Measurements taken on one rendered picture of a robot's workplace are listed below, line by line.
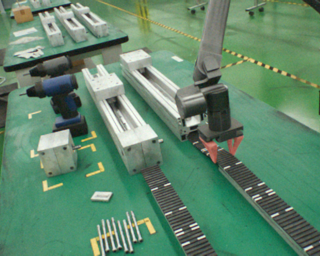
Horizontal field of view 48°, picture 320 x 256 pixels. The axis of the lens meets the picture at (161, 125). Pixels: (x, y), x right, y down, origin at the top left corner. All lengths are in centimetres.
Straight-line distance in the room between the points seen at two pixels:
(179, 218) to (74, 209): 30
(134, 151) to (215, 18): 41
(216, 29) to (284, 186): 43
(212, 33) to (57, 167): 59
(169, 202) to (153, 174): 13
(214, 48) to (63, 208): 56
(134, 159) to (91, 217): 20
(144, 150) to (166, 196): 18
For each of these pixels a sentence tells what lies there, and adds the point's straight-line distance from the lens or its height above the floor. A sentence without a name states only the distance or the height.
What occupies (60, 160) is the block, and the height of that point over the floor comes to 83.
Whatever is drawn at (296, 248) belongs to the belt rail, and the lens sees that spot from 75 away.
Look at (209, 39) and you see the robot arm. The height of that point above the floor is 111.
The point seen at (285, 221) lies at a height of 81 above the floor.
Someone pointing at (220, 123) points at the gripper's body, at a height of 93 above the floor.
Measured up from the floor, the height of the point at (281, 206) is 81.
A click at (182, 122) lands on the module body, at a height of 85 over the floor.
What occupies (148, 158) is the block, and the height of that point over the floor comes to 82.
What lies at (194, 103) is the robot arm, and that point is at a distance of 84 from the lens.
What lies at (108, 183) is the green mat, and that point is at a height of 78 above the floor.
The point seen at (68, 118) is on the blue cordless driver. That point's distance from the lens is 130.
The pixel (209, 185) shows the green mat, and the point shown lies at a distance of 92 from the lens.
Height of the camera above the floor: 134
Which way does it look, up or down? 27 degrees down
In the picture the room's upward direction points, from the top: 11 degrees counter-clockwise
